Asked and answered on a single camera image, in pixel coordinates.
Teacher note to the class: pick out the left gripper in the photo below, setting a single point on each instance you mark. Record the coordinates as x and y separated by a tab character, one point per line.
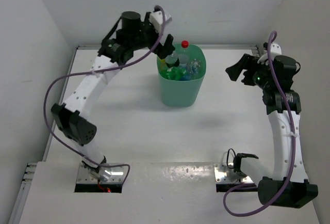
162	50

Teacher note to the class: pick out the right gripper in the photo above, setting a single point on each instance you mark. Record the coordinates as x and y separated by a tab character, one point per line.
246	62

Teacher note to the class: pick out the black cap small bottle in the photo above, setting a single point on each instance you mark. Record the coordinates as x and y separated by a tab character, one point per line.
172	60

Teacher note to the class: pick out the red cap red label bottle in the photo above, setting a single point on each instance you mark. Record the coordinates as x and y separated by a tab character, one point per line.
183	56

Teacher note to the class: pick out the yellow cap orange label bottle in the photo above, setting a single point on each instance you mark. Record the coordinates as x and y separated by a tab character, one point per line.
162	65

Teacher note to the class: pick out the green plastic bottle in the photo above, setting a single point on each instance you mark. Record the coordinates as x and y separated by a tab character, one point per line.
174	73

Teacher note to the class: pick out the black label clear bottle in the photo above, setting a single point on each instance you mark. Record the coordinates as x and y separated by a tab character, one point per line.
193	67

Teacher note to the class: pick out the blue cap blue label bottle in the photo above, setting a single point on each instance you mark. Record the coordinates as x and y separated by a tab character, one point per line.
185	78

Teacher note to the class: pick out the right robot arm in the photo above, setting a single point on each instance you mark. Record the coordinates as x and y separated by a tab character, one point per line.
288	184

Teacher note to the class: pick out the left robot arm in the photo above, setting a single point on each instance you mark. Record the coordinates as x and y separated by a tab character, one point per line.
129	34

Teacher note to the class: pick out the green plastic bin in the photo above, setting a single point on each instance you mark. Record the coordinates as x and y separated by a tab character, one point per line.
183	93

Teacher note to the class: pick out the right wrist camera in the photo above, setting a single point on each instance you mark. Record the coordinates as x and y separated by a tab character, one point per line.
275	50

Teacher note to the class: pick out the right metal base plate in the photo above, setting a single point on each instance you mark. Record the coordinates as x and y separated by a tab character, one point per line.
224	175

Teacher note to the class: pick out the metal base plate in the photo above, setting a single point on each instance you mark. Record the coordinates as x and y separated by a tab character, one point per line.
105	176
224	175

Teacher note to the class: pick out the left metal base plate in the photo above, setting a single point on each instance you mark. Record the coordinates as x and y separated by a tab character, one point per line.
105	176

